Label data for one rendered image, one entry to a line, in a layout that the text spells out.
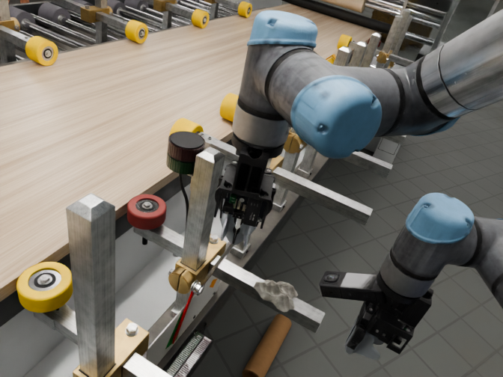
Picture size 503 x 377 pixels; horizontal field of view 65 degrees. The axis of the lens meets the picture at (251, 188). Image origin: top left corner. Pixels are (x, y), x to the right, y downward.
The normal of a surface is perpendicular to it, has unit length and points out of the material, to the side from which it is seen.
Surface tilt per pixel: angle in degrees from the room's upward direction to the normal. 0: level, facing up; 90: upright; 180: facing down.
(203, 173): 90
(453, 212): 0
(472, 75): 105
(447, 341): 0
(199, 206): 90
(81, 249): 90
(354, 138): 90
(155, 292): 0
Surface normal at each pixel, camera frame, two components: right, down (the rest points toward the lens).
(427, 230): -0.71, 0.24
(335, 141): 0.42, 0.59
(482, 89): -0.50, 0.77
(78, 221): -0.45, 0.44
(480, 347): 0.20, -0.80
